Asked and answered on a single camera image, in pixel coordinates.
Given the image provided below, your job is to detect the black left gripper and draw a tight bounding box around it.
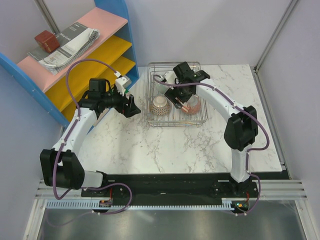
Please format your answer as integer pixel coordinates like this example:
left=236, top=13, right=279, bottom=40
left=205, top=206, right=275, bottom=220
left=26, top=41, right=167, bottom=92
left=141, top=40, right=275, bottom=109
left=101, top=85, right=140, bottom=118

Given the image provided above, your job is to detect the black white floral bowl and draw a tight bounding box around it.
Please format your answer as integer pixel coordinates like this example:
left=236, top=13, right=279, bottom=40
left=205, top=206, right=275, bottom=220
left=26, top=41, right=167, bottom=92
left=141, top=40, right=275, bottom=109
left=186, top=95, right=201, bottom=115

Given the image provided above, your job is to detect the pale green ceramic bowl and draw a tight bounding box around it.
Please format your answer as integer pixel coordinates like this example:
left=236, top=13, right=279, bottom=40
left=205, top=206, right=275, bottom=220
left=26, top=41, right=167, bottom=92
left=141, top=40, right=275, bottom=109
left=154, top=75, right=169, bottom=94

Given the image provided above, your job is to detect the gold lattice pattern bowl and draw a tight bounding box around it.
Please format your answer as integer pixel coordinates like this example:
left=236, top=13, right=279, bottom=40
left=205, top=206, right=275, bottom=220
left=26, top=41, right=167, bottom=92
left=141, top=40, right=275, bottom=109
left=149, top=95, right=171, bottom=116

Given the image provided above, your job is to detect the orange white floral bowl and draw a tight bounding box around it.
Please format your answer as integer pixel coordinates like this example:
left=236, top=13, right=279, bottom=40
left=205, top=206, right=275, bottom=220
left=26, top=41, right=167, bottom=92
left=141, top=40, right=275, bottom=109
left=175, top=97, right=190, bottom=113

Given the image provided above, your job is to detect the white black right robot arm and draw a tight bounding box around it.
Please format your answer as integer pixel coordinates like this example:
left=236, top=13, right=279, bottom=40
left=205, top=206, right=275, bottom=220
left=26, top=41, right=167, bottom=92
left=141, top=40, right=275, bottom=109
left=157, top=62, right=258, bottom=197

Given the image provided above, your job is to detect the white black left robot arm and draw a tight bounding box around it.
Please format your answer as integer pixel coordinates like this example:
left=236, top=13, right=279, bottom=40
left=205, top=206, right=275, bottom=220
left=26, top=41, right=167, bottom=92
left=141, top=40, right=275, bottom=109
left=40, top=75, right=141, bottom=197

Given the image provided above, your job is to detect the blue pink yellow shelf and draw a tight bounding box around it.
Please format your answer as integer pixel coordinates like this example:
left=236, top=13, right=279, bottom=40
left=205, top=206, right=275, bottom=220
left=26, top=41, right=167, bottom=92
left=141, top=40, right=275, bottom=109
left=0, top=0, right=140, bottom=128

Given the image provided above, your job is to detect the spiral bound setup guide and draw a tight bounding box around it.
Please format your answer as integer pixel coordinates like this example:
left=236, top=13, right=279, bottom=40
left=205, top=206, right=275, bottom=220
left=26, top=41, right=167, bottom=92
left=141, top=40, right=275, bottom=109
left=27, top=22, right=100, bottom=75

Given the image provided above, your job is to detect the red brown cube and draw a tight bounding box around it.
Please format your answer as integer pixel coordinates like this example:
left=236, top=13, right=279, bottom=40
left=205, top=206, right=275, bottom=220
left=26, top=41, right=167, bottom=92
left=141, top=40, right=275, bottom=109
left=34, top=30, right=60, bottom=53

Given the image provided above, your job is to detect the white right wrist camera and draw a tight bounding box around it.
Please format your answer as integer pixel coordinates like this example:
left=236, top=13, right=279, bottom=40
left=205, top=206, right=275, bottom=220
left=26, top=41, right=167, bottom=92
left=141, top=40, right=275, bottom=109
left=163, top=70, right=177, bottom=85

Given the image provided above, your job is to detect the metal wire dish rack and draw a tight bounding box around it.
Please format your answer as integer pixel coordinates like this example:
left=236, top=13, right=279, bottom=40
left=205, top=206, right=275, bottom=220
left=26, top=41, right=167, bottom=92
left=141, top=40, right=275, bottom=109
left=145, top=61, right=208, bottom=127

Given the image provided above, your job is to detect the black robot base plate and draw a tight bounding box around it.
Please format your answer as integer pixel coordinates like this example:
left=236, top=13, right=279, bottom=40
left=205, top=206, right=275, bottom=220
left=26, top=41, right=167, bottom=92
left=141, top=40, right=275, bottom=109
left=81, top=173, right=259, bottom=205

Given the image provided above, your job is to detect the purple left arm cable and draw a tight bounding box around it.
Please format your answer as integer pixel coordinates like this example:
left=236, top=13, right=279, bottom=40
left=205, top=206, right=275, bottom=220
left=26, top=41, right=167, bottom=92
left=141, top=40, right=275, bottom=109
left=44, top=59, right=133, bottom=227

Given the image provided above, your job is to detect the white slotted cable duct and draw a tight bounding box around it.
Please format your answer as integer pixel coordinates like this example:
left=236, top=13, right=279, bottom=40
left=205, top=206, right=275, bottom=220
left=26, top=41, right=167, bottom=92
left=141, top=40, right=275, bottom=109
left=45, top=199, right=248, bottom=211

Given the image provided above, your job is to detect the aluminium frame rail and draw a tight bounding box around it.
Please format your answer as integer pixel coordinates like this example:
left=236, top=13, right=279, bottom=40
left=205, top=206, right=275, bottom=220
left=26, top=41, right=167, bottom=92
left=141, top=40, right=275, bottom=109
left=253, top=0, right=300, bottom=73

